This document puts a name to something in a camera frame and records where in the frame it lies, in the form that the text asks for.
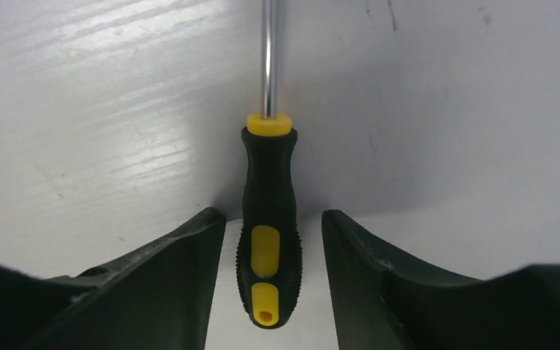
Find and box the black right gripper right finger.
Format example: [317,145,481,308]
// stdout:
[322,209,560,349]

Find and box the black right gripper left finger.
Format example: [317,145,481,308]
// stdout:
[0,207,227,349]

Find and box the black and yellow screwdriver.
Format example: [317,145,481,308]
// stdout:
[236,1,303,330]

